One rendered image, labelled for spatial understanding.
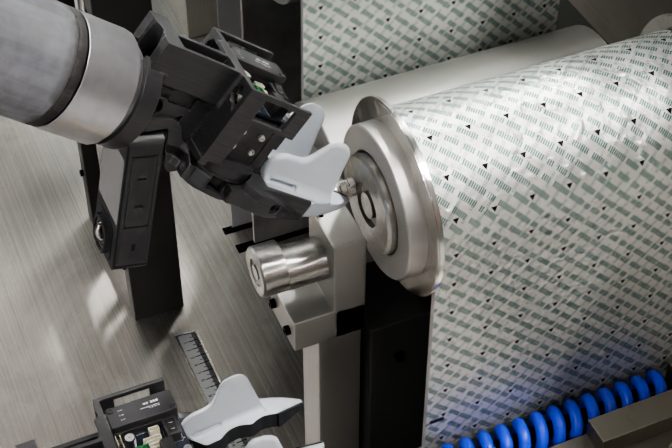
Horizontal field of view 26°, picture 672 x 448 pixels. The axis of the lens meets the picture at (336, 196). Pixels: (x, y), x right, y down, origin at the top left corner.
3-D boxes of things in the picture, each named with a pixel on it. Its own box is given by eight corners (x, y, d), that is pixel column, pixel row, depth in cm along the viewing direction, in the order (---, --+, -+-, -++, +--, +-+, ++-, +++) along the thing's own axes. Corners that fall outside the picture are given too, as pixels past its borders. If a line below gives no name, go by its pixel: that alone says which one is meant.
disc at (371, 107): (354, 223, 113) (345, 60, 105) (360, 221, 114) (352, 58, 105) (439, 338, 102) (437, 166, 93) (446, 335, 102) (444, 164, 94)
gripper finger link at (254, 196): (319, 216, 97) (217, 177, 92) (306, 233, 98) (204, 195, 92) (295, 173, 101) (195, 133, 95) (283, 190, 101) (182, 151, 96)
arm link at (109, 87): (36, 152, 85) (1, 72, 91) (99, 173, 88) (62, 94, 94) (104, 54, 83) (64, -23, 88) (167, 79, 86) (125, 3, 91)
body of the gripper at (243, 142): (322, 120, 93) (176, 61, 85) (246, 218, 96) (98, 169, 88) (277, 52, 98) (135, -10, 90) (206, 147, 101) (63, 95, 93)
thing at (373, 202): (386, 277, 103) (344, 207, 108) (412, 269, 104) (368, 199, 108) (391, 203, 98) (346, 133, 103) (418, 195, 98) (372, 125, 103)
